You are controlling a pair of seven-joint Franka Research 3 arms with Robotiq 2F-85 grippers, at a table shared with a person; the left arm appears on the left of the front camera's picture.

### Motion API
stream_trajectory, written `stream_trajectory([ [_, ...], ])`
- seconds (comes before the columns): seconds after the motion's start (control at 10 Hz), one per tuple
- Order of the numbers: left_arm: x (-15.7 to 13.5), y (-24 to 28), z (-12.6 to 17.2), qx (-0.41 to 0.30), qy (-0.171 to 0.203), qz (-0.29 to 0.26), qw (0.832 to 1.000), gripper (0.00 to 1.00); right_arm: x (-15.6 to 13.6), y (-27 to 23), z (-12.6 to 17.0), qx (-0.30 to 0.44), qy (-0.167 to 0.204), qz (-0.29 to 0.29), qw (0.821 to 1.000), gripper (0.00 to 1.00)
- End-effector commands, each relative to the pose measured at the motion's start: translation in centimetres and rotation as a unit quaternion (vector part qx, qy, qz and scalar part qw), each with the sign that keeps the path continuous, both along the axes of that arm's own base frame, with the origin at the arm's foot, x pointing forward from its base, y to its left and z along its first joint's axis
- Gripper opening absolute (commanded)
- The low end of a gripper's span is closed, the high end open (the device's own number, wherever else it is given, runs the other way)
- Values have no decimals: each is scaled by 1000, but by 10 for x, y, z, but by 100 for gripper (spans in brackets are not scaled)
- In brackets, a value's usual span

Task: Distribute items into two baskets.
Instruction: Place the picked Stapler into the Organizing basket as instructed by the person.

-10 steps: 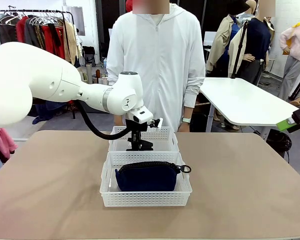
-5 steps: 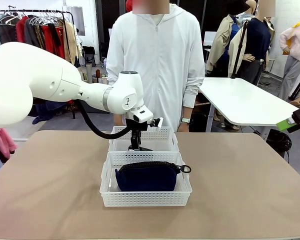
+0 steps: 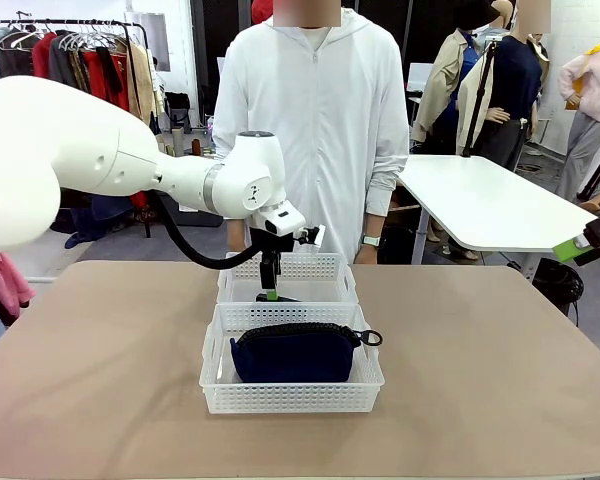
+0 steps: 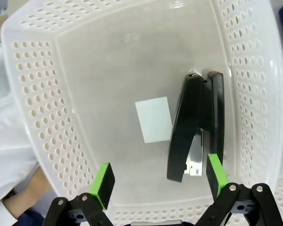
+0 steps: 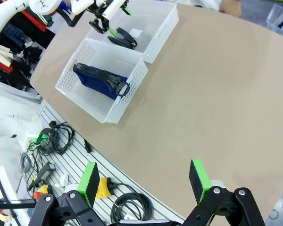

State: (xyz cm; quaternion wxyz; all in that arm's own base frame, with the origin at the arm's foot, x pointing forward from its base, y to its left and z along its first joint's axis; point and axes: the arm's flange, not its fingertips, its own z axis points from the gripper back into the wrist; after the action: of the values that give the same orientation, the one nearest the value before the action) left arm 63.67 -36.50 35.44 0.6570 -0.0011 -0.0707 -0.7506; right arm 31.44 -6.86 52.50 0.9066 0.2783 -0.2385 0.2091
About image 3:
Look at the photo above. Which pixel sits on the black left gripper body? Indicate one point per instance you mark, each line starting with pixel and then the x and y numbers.
pixel 272 244

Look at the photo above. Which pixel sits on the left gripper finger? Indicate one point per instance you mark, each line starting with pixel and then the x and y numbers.
pixel 278 265
pixel 269 280

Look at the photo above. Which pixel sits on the black stapler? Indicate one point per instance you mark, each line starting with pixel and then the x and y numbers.
pixel 287 298

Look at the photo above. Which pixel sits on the navy blue zipper pouch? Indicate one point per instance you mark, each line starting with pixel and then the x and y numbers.
pixel 290 357

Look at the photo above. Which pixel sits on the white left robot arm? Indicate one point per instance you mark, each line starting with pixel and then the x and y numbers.
pixel 80 150

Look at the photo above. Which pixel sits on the person's left forearm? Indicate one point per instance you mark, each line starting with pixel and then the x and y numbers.
pixel 382 200

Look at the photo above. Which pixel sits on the person's right hand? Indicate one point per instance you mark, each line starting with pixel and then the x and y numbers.
pixel 236 234

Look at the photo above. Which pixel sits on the person's left hand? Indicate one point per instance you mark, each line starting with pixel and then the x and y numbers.
pixel 367 256

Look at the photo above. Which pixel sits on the white perforated plastic basket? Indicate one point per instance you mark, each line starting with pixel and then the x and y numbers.
pixel 320 270
pixel 290 400

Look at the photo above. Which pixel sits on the grey storage bin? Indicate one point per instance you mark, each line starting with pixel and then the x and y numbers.
pixel 202 222

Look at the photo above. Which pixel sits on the white wrist watch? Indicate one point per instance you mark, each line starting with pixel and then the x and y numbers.
pixel 371 240

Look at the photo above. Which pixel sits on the white table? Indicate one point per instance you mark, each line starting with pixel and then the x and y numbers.
pixel 480 200

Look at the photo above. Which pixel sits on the person in white hoodie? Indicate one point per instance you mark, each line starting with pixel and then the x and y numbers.
pixel 320 125

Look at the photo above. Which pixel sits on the tall beige cardboard tube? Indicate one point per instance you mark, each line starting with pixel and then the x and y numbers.
pixel 179 140

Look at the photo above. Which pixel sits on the beige paper roll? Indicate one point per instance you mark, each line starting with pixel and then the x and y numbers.
pixel 162 145

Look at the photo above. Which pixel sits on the black chair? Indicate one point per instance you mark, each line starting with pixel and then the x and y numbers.
pixel 177 112

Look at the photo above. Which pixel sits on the blue denim garment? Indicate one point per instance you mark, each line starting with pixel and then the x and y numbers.
pixel 107 207

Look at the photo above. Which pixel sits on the dark navy garment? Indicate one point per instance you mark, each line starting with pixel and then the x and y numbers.
pixel 80 225

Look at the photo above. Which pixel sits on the beige garment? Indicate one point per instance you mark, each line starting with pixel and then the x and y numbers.
pixel 140 85

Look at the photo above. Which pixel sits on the mannequin in beige trench coat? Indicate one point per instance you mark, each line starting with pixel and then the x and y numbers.
pixel 445 80

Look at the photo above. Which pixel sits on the white monitor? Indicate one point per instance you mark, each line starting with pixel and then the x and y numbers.
pixel 420 77

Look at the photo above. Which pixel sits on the black scarf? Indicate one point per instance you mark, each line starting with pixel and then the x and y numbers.
pixel 111 75

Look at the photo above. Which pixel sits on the red hat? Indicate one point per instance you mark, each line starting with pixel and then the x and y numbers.
pixel 260 10

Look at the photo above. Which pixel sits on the long red dress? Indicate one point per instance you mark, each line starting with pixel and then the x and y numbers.
pixel 105 80

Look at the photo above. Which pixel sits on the pink garment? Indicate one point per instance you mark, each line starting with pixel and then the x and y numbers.
pixel 0 285

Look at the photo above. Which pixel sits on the grey jacket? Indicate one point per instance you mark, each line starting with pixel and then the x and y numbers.
pixel 65 65

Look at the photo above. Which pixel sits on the red coat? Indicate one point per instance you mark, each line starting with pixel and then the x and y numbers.
pixel 42 57

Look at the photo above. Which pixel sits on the black metal clothes rack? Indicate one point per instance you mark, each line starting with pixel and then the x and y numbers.
pixel 55 22

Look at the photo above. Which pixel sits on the dark brown coat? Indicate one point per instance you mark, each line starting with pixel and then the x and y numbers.
pixel 15 60

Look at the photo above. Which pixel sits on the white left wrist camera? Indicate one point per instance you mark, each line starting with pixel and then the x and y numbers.
pixel 319 236

